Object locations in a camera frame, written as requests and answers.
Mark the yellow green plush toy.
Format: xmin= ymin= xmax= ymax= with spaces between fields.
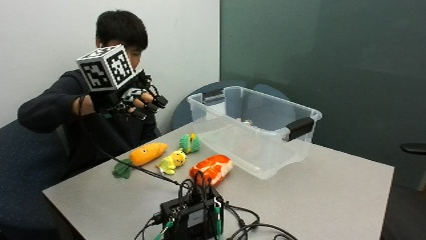
xmin=155 ymin=148 xmax=189 ymax=176

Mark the long black glove cable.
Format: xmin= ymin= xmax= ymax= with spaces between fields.
xmin=78 ymin=93 xmax=184 ymax=188

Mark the orange carrot plush toy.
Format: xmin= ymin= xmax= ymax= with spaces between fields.
xmin=111 ymin=142 xmax=169 ymax=180

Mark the black electronics box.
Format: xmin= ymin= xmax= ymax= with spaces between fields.
xmin=159 ymin=192 xmax=227 ymax=240

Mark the clear plastic storage bin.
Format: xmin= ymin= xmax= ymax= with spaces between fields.
xmin=187 ymin=85 xmax=324 ymax=181

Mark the the person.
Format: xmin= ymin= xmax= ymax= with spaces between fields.
xmin=18 ymin=9 xmax=163 ymax=181

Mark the white marker cube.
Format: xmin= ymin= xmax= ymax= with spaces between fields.
xmin=75 ymin=44 xmax=138 ymax=93

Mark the black chair armrest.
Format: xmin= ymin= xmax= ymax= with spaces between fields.
xmin=398 ymin=142 xmax=426 ymax=155

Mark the orange white meat plush toy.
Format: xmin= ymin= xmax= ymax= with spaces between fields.
xmin=188 ymin=153 xmax=235 ymax=187

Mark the green corn plush toy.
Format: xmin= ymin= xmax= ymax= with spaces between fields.
xmin=179 ymin=133 xmax=203 ymax=155

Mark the green tipped cable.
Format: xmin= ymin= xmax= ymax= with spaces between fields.
xmin=153 ymin=218 xmax=176 ymax=240
xmin=212 ymin=196 xmax=224 ymax=240

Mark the black looped cable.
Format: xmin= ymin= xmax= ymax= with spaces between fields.
xmin=224 ymin=201 xmax=300 ymax=240

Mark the blue upholstered chair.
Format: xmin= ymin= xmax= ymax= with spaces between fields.
xmin=0 ymin=119 xmax=75 ymax=240

